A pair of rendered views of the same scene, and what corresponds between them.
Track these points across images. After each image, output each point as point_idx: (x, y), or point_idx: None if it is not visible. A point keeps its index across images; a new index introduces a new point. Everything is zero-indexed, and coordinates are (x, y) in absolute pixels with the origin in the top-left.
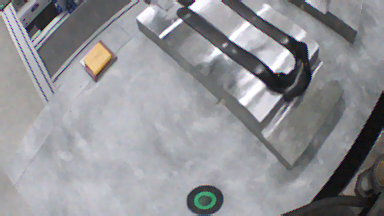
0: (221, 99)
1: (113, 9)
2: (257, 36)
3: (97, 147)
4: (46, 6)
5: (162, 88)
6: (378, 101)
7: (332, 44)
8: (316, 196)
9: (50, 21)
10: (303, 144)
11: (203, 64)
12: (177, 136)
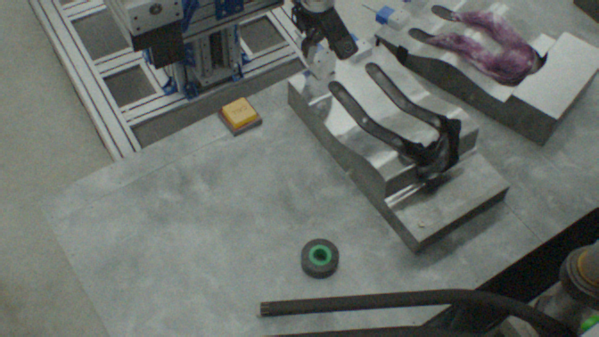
0: (351, 168)
1: None
2: (401, 117)
3: (220, 193)
4: (169, 28)
5: (301, 157)
6: None
7: (503, 144)
8: None
9: (172, 61)
10: (436, 225)
11: (342, 135)
12: (306, 196)
